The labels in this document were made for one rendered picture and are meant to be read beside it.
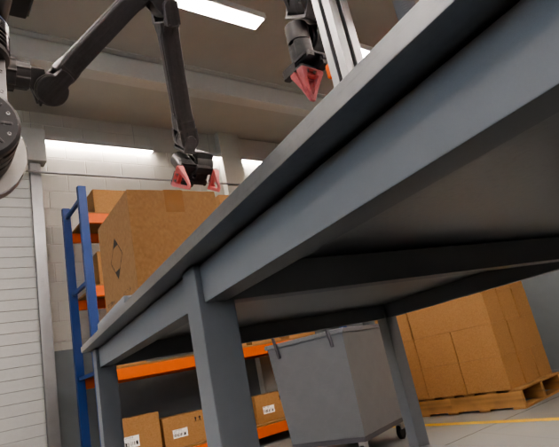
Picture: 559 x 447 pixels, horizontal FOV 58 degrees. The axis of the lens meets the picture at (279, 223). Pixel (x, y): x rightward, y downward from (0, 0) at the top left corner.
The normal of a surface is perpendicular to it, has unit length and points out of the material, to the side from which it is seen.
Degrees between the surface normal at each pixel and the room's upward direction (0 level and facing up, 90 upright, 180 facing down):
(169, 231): 90
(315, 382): 93
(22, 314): 90
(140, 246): 90
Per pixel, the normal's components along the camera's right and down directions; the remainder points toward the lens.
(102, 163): 0.57, -0.34
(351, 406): -0.56, -0.06
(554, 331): -0.80, 0.00
